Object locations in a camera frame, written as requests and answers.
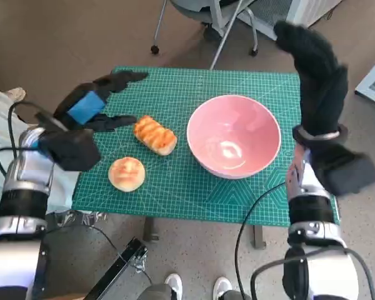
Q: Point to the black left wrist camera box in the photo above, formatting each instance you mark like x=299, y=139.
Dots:
x=72, y=150

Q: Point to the black table leg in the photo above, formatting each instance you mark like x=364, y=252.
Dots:
x=150, y=229
x=259, y=237

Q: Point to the black bar with metal bracket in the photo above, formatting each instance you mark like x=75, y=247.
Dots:
x=122, y=265

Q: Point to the person's foot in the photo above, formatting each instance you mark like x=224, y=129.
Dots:
x=17, y=93

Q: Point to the long twisted toy bread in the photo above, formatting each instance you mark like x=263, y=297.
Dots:
x=154, y=134

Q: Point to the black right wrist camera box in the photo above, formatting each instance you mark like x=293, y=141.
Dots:
x=347, y=175

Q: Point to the white metal rod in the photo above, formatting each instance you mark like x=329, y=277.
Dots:
x=225, y=34

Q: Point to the person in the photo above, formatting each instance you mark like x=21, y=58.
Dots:
x=3, y=134

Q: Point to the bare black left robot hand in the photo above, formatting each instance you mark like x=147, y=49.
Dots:
x=84, y=107

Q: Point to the white cabinet with dark mesh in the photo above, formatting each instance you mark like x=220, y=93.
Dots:
x=312, y=12

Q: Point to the dark grey leg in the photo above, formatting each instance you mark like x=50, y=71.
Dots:
x=232, y=296
x=156, y=293

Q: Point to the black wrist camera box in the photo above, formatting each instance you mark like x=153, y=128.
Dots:
x=347, y=175
x=72, y=150

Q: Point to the shiny silver crumpled wrap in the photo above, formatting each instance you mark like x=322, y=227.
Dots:
x=81, y=218

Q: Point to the round toy bread bun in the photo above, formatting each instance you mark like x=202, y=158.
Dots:
x=126, y=175

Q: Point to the white shoe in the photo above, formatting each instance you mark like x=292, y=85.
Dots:
x=174, y=285
x=222, y=287

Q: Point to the green cutting mat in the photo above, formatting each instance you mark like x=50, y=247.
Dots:
x=181, y=193

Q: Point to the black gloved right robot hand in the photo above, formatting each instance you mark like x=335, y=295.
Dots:
x=318, y=81

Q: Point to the pink bowl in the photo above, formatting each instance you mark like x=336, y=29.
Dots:
x=237, y=125

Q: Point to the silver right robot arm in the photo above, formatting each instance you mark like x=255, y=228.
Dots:
x=309, y=206

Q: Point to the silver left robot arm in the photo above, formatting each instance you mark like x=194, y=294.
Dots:
x=22, y=175

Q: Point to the grey office chair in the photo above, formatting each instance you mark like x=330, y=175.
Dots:
x=190, y=9

